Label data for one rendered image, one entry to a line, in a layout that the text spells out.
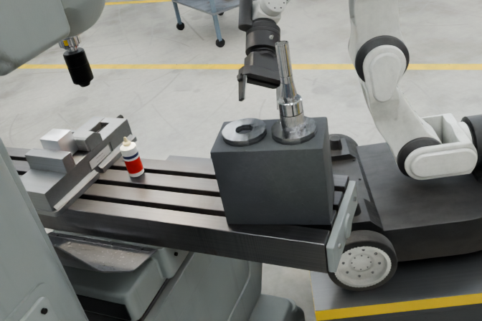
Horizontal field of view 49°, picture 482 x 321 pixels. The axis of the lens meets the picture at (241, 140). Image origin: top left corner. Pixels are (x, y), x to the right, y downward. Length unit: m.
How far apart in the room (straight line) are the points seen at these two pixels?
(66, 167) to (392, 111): 0.88
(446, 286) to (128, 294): 0.91
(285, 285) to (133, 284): 1.09
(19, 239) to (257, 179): 0.45
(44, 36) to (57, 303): 0.45
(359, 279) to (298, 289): 0.61
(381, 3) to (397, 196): 0.60
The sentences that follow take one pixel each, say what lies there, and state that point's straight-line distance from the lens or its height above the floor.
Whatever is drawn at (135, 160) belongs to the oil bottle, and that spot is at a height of 0.95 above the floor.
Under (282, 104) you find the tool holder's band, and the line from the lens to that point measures 0.98.
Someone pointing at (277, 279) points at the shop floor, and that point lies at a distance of 2.25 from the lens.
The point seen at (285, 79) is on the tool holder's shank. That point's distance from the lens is 0.97.
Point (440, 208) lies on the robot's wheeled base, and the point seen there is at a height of 0.57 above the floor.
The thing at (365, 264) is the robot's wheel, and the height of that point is 0.49.
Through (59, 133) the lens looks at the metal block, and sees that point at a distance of 1.39.
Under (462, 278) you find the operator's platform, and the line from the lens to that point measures 1.70.
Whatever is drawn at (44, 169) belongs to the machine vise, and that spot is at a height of 0.97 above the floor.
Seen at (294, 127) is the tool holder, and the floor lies 1.12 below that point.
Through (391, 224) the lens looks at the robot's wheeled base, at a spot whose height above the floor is 0.57.
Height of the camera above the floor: 1.62
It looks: 31 degrees down
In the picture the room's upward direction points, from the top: 12 degrees counter-clockwise
